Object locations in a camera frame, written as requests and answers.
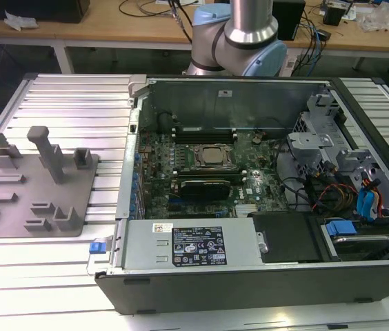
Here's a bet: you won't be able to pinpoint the black RAM slot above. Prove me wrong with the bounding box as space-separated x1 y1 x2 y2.
172 129 237 135
174 137 237 144
171 168 247 173
172 125 237 132
173 133 237 139
171 170 248 175

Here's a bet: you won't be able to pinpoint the silver CPU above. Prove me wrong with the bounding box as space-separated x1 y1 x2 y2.
201 148 225 163

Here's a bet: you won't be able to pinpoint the black graphics card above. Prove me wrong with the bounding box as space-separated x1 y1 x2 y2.
179 178 232 202

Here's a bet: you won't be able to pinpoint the metal socket cover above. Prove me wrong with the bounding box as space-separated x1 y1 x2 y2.
192 143 235 170

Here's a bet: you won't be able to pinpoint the silver chipset heatsink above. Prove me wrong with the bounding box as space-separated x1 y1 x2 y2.
235 203 261 217

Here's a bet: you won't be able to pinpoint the green motherboard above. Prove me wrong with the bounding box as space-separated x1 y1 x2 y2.
135 132 290 220

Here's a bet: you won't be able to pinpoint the grey power supply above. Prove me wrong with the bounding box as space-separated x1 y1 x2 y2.
110 217 268 275

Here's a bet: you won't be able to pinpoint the grey case release latch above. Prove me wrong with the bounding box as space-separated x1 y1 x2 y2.
128 74 150 101

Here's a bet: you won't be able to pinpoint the black plastic shroud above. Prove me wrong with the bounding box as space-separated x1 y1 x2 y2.
252 212 323 265

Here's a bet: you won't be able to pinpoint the metal drive cage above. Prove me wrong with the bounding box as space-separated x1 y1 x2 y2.
286 92 381 180

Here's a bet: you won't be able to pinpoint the black grey PC case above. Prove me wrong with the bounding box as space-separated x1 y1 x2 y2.
87 74 389 317

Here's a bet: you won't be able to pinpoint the grey parts rack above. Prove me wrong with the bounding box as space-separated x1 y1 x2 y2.
0 126 101 239

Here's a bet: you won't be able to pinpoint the wooden desk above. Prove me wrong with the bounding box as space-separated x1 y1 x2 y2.
0 0 389 75

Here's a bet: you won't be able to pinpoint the hard disk in blue carrier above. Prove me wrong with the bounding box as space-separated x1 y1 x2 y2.
321 217 389 263

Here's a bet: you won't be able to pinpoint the tall black box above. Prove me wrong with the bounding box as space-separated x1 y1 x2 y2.
272 0 306 41

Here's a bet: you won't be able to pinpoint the small black device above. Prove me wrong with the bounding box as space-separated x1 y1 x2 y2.
322 6 351 26

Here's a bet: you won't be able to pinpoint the large black box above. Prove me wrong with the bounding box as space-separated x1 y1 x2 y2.
0 0 90 24

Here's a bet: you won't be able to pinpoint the crumpled clear plastic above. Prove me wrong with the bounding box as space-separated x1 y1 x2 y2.
3 9 39 31

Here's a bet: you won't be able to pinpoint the clear plastic bags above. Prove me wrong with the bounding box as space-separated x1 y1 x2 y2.
355 5 389 34

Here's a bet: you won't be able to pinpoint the multicoloured wire bundle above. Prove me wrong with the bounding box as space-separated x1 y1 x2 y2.
310 182 359 212

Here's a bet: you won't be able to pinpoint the blue flat wire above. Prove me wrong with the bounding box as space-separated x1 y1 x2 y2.
355 181 383 222

